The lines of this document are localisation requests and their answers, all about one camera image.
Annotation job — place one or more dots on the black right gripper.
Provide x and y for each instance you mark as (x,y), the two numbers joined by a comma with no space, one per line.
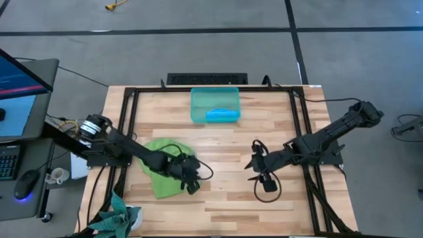
(272,162)

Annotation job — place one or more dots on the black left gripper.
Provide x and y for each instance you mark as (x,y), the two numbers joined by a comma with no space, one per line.
(181,167)

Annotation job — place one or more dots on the green microfiber towel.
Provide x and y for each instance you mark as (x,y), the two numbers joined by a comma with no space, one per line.
(158,188)

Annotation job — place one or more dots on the blue microfiber towel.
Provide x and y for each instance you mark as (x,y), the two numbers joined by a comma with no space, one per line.
(223,115)

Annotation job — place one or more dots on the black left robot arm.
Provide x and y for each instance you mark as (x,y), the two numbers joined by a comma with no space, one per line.
(138,153)

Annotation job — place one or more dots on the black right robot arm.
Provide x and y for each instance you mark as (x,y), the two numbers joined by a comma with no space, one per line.
(330,132)

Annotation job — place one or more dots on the teal translucent plastic basket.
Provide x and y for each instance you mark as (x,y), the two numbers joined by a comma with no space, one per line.
(211,99)

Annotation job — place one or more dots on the white round bowl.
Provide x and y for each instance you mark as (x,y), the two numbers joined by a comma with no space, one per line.
(139,216)

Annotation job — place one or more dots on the dark green cloth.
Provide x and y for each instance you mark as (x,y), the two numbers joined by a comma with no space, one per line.
(112,221)

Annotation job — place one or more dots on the white mug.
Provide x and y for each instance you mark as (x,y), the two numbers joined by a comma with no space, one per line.
(59,175)

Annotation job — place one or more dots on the black desk support bar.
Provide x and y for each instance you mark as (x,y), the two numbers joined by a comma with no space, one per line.
(56,135)

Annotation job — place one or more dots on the black caster wheel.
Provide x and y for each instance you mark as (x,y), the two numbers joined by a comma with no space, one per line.
(47,217)

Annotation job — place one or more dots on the black computer mouse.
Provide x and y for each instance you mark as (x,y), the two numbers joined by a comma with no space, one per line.
(25,183)

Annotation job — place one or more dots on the black backlit keyboard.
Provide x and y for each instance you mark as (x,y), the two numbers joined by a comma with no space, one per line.
(8,163)

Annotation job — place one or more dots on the computer monitor with blue screen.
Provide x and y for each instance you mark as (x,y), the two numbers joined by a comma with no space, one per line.
(20,99)

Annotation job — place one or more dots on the grey desk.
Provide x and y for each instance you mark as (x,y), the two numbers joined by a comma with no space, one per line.
(10,205)

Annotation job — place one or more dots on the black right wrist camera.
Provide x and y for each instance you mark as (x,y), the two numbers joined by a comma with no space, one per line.
(269,185)

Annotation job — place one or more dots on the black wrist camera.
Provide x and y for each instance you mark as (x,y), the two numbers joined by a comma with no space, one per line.
(192,187)
(269,185)

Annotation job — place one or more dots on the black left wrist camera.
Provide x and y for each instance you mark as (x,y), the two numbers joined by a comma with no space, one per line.
(192,187)

